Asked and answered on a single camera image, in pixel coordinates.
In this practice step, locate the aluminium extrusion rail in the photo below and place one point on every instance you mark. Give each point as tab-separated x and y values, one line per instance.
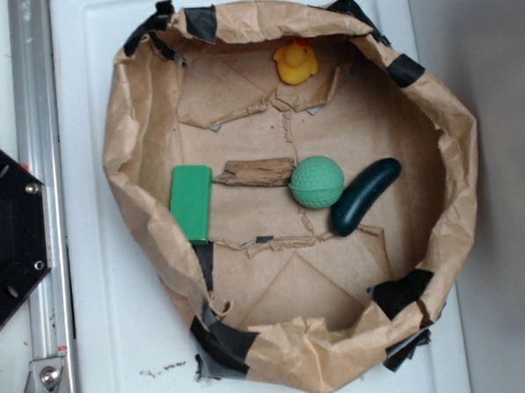
51	306

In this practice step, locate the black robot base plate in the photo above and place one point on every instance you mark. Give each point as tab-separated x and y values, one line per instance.
24	256

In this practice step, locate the green rectangular block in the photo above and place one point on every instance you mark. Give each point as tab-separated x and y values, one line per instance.
191	201

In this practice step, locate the dark green plastic pickle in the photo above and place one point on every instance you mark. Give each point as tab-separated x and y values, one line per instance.
356	200

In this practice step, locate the brown paper bag bin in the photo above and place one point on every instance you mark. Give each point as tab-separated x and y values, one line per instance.
278	297

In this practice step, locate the metal corner bracket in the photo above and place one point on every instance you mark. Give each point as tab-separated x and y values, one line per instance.
48	376

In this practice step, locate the white plastic tray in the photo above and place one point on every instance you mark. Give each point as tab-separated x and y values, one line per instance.
130	339

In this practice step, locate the green dimpled rubber ball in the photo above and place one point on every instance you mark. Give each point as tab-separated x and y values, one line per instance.
317	182

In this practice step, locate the torn brown cardboard piece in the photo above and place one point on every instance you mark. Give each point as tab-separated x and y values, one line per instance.
268	172

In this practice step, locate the yellow rubber duck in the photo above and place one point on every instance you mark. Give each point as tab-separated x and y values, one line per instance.
296	62

